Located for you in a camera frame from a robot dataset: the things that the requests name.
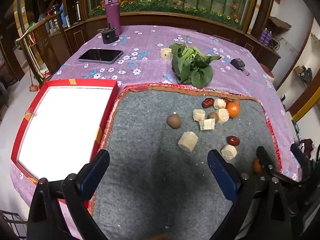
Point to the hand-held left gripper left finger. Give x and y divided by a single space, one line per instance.
96 170

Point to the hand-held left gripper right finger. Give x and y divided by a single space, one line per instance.
222 175

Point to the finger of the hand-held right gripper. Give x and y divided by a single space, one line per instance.
298 153
263 158

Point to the orange tangerine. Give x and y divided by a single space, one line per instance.
233 109
257 166

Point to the pale sugarcane chunk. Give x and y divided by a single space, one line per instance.
223 116
198 115
165 54
229 152
207 124
188 142
219 103

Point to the red dried date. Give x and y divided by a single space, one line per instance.
208 102
233 140

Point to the red box with white inside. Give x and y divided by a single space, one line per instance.
62 122

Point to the brown round longan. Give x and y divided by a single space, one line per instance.
174 121
236 101
213 116

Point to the grey mat with red border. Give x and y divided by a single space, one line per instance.
150 167

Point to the black car key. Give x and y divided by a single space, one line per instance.
237 63

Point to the green leafy vegetable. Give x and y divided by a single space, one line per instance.
192 65

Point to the black smartphone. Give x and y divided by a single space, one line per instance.
100 55

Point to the small black container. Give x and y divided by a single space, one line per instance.
108 36

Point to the purple floral tablecloth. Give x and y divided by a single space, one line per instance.
150 37

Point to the purple thermos bottle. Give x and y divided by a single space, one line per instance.
113 15

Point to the steel vacuum flask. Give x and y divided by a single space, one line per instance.
77 11

